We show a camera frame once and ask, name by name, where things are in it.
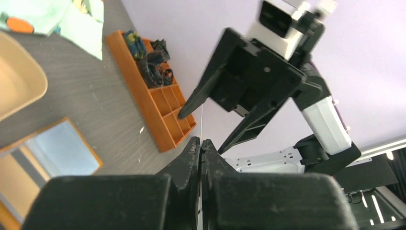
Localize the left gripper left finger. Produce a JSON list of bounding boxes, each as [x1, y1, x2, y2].
[[22, 137, 201, 230]]

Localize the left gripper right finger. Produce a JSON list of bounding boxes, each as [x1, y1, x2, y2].
[[201, 139, 359, 230]]

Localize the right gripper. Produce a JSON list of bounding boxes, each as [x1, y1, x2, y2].
[[178, 28, 331, 154]]

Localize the orange leather card holder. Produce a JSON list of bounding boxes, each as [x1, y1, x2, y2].
[[0, 117, 103, 230]]

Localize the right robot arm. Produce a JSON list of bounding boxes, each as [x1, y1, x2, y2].
[[178, 26, 361, 176]]

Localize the orange compartment organizer box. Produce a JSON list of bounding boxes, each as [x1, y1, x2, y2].
[[105, 30, 197, 152]]

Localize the green cartoon cloth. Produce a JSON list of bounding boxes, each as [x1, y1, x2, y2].
[[0, 0, 104, 60]]

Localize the beige oval tray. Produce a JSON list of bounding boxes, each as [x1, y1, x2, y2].
[[0, 32, 48, 121]]

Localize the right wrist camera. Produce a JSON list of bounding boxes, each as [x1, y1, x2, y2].
[[245, 0, 337, 60]]

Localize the dark coiled strap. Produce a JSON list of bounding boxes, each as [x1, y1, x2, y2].
[[123, 30, 175, 90]]

